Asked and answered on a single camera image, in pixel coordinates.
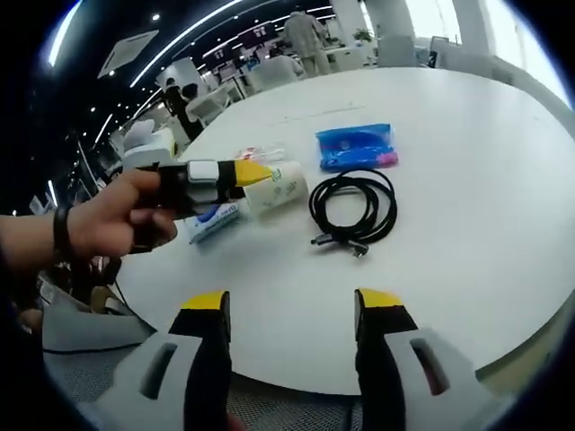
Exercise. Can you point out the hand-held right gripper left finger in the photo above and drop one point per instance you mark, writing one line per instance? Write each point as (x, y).
(170, 363)

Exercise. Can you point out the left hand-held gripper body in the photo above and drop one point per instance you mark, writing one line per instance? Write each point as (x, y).
(148, 143)

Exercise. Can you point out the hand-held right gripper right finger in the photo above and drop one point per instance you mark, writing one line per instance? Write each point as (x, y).
(418, 368)

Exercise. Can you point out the clear plastic bottle red label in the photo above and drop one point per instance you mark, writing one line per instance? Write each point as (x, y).
(265, 152)

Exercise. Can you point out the white paper cup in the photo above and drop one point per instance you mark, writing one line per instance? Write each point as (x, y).
(283, 193)

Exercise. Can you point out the blue tissue packet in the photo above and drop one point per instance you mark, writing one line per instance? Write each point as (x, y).
(355, 146)

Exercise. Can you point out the person's left hand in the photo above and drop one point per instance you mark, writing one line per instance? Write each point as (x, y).
(108, 220)

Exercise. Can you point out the person's right hand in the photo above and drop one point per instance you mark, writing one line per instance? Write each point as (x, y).
(236, 423)

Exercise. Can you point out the ceiling air vent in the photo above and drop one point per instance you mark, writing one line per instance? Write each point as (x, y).
(128, 54)

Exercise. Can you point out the black wristband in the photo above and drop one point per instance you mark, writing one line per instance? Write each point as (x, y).
(62, 233)

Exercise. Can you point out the white table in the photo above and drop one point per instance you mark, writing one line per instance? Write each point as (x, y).
(449, 202)

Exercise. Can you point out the potted green plant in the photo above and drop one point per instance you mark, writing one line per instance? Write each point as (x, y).
(362, 37)

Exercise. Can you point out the white office chair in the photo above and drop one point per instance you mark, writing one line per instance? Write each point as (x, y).
(397, 51)

